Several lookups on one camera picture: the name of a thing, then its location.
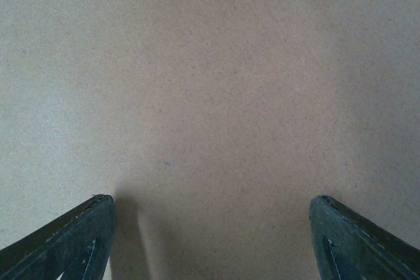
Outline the brown backing board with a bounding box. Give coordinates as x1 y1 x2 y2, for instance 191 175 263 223
1 0 419 279

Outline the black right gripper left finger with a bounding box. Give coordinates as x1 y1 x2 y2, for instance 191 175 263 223
1 195 115 279

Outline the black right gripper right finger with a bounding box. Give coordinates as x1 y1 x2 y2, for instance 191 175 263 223
309 195 419 279

